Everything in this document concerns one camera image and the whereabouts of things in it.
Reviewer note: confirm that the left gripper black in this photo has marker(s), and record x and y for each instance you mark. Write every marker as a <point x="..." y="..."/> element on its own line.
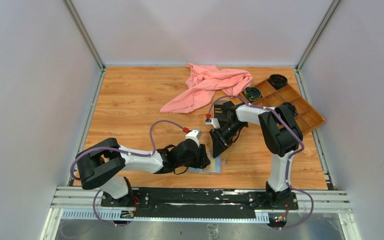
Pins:
<point x="201" y="160"/>

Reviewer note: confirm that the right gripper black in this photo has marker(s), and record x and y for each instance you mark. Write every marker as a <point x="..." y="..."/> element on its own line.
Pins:
<point x="220" y="143"/>

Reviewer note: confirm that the pink card holder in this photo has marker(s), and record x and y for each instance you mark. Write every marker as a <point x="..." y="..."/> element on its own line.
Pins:
<point x="215" y="166"/>

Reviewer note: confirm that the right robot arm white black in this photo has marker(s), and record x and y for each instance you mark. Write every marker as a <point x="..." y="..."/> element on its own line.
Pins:
<point x="281" y="134"/>

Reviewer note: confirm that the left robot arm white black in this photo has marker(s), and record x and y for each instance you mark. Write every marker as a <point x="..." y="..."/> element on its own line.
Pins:
<point x="98" y="166"/>

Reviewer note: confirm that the pink oval card tray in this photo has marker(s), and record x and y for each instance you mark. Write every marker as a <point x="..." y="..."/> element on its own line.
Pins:
<point x="216" y="103"/>

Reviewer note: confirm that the dark green coiled item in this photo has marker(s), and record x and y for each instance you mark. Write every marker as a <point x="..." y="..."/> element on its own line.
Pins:
<point x="252" y="94"/>

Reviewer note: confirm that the pink cloth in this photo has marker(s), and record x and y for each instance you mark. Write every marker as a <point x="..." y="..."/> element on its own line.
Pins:
<point x="202" y="84"/>

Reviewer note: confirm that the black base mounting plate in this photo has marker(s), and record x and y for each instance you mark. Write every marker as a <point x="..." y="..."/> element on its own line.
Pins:
<point x="199" y="203"/>

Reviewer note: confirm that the black coiled item near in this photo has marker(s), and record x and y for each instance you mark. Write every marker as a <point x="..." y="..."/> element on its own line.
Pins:
<point x="291" y="108"/>

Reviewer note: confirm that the brown divided wooden tray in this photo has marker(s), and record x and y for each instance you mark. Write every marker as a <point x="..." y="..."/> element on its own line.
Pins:
<point x="307" y="118"/>

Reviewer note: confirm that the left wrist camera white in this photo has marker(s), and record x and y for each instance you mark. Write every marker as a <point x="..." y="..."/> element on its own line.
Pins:
<point x="194" y="135"/>

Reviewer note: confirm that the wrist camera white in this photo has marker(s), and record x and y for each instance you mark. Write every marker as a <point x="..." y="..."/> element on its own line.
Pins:
<point x="209" y="120"/>
<point x="194" y="135"/>

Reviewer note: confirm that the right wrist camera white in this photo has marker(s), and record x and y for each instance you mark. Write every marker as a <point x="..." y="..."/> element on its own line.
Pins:
<point x="209" y="120"/>

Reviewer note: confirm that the aluminium rail frame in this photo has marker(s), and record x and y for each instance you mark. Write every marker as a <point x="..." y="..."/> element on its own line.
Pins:
<point x="74" y="203"/>

